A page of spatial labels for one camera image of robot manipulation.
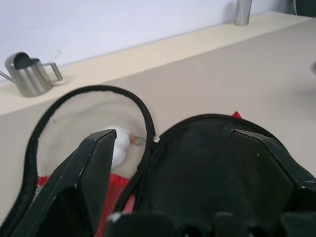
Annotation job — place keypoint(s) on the steel pitcher with spout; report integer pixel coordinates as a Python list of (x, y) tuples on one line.
[(29, 79)]

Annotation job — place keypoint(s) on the steel cylinder tumbler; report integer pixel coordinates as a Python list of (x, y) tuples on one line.
[(243, 12)]

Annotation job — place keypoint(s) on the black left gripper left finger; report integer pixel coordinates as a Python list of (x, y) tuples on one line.
[(74, 172)]

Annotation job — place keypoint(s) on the red black paddle case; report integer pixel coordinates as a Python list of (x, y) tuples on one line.
[(197, 153)]

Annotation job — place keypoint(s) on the white fluffy pom-pom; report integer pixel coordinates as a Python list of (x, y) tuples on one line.
[(121, 145)]

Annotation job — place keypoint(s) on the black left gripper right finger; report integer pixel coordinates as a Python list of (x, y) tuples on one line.
[(279, 168)]

